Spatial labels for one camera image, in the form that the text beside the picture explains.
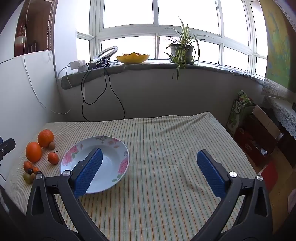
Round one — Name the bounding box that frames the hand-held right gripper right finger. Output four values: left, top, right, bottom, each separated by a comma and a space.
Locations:
190, 149, 273, 241

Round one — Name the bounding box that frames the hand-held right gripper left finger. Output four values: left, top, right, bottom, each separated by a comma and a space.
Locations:
26, 148, 109, 241

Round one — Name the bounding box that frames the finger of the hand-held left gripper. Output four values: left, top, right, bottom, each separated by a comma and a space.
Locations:
0, 138, 16, 161

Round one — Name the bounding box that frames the floral white plate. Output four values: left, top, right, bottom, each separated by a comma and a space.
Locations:
60, 136, 130, 194

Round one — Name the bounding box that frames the large smooth orange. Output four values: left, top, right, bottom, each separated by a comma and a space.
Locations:
25, 142, 43, 163

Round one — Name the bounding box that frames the tangerine with stem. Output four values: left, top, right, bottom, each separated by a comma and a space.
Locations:
47, 151, 59, 165

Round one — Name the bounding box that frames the large bumpy orange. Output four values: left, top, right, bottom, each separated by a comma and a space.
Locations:
38, 130, 55, 148

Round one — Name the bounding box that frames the white board panel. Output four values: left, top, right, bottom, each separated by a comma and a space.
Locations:
0, 50, 59, 183

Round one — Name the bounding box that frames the red cardboard box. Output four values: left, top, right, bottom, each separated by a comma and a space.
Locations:
234, 105, 284, 167

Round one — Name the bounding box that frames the striped tablecloth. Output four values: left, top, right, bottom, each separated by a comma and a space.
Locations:
5, 111, 258, 241

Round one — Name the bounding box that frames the red container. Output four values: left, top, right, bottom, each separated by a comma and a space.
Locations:
261, 160, 279, 193

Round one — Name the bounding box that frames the green printed bag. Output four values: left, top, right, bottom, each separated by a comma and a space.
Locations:
227, 90, 255, 137

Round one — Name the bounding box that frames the white lace cloth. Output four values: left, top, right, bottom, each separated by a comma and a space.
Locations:
264, 93, 296, 141

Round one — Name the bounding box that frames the red vase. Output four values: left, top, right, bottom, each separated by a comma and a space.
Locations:
14, 20, 27, 56

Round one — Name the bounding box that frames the white power adapter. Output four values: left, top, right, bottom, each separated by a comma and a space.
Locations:
69, 60, 90, 72

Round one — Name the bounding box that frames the yellow bowl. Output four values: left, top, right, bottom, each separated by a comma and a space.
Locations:
116, 53, 150, 65

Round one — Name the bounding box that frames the grey window sill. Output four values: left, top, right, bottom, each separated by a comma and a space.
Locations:
60, 59, 265, 90

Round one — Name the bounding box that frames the potted spider plant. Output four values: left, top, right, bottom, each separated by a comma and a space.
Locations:
157, 17, 214, 81

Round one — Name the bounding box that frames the wooden shelf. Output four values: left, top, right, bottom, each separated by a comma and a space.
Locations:
14, 0, 56, 57

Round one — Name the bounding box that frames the white cable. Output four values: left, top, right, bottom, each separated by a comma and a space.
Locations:
23, 0, 73, 115

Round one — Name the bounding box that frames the black cable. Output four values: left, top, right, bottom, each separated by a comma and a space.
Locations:
81, 60, 126, 122

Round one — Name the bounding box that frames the white bead cord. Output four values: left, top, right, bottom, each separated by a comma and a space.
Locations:
46, 0, 58, 61

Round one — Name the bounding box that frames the black ring light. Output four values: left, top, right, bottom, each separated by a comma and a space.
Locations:
95, 46, 118, 63

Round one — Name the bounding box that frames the wall poster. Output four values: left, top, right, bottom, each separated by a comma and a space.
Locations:
261, 0, 296, 99

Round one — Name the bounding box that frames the white window frame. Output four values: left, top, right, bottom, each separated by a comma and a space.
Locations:
76, 0, 269, 79

